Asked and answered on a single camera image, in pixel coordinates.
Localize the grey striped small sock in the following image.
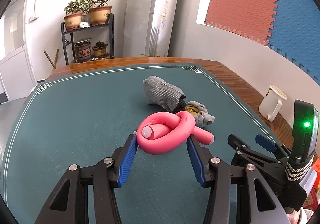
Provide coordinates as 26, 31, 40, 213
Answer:
184, 101, 215, 128

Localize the pink foam twist tube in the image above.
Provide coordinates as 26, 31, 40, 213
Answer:
136, 111, 214, 155

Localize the grey black sock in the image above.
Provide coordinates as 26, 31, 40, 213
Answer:
143, 76, 186, 113

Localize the white cartoon mug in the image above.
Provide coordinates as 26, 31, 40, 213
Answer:
258, 84, 287, 122

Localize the green table mat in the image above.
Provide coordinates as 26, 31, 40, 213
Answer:
1, 64, 278, 223

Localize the small lower potted plant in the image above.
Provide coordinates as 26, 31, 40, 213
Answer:
93, 41, 107, 58

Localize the dark wooden bucket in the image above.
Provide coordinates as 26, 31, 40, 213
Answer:
74, 39, 92, 63

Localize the black plant shelf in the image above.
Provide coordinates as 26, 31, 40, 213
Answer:
60, 13, 114, 65

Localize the right potted plant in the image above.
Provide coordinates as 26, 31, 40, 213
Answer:
88, 0, 112, 25

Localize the white floor air conditioner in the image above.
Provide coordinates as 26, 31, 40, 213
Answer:
123, 0, 177, 57

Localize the left potted plant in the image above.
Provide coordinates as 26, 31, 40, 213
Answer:
64, 0, 82, 31

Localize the blue foam wall mat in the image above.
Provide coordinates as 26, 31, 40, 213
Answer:
268, 0, 319, 83

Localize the red foam wall mat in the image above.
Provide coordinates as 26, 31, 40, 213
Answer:
204, 0, 278, 46

